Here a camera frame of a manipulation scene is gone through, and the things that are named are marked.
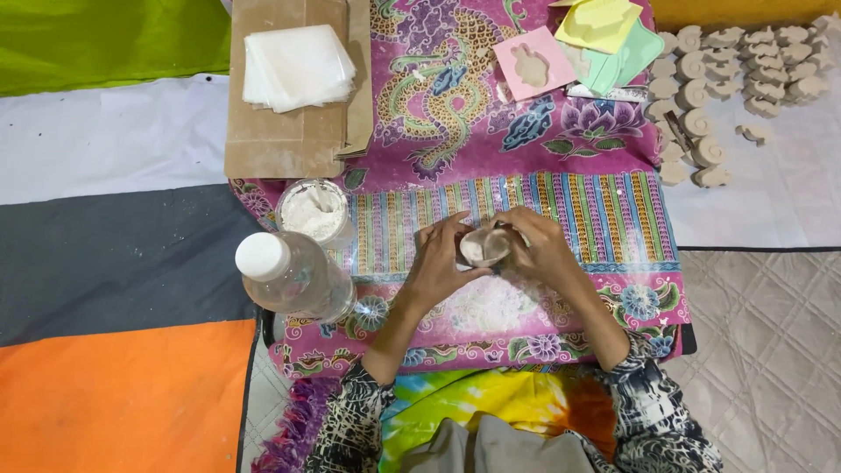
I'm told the person's right hand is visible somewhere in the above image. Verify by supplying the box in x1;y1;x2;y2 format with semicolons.
489;207;590;301

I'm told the person's left hand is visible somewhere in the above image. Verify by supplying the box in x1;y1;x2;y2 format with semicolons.
401;210;494;318

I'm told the clear jar of white powder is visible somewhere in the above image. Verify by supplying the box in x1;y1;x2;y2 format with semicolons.
275;178;356;251

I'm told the clear plastic bottle white cap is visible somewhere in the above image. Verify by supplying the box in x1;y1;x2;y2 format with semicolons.
234;230;358;324

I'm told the tie-dye cloth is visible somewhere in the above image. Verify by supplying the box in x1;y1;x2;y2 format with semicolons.
378;367;620;473

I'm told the pink patterned batik cloth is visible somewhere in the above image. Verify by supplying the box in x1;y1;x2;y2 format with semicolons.
229;0;691;381

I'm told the white printed wrapper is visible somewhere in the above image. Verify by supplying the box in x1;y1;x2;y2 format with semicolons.
565;83;649;103

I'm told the brown wooden stick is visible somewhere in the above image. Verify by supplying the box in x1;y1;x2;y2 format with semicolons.
664;109;695;153

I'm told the grey garment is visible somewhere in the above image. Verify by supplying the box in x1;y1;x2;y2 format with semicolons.
397;413;599;473

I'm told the pink mould with clay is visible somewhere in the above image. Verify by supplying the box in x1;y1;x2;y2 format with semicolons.
493;25;579;102

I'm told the narrow brown paper bag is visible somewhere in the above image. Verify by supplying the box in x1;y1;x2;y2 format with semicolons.
335;0;374;160

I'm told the large brown paper bag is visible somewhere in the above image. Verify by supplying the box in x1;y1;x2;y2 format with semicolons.
224;0;351;180

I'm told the mint green mould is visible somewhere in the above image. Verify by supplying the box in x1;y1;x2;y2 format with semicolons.
578;18;666;96

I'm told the purple fringed cloth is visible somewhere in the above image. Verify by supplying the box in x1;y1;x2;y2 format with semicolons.
251;376;344;473

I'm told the group of beige clay figures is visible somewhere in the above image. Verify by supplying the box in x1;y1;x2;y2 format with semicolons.
645;12;839;189

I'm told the yellow mould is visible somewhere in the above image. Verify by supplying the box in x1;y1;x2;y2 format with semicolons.
554;0;644;55

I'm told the beige quilted mat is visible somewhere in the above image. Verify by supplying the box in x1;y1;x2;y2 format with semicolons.
660;247;841;473

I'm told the white cloth sheet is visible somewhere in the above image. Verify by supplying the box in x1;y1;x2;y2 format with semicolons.
654;29;841;249

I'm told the lone beige clay piece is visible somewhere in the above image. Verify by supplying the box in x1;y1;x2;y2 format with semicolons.
735;124;774;147

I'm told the stack of clear plastic sheets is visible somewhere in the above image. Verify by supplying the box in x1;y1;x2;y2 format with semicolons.
242;24;357;114

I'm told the mustard yellow cloth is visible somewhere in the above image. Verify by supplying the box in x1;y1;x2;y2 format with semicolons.
649;0;841;32

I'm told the colour striped tarp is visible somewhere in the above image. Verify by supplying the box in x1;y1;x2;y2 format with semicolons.
0;0;264;473

